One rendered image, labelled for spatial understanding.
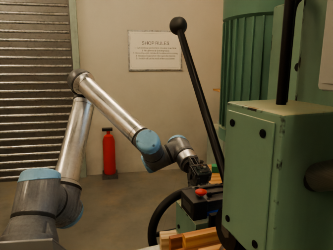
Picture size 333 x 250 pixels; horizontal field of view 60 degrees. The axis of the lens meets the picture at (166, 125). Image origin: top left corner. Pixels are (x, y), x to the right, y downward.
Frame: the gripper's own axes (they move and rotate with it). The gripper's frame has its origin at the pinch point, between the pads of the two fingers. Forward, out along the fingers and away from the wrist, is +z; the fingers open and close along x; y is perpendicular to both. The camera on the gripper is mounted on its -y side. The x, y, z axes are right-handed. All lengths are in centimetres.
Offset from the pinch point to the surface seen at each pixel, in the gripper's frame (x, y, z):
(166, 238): -26.5, 19.0, 23.5
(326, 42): -28, 72, 47
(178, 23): -25, 65, 10
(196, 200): -17.8, 24.4, 18.4
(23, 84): -90, -65, -258
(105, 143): -7, -121, -212
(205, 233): -19.4, 24.1, 27.6
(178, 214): -19.0, 14.0, 13.1
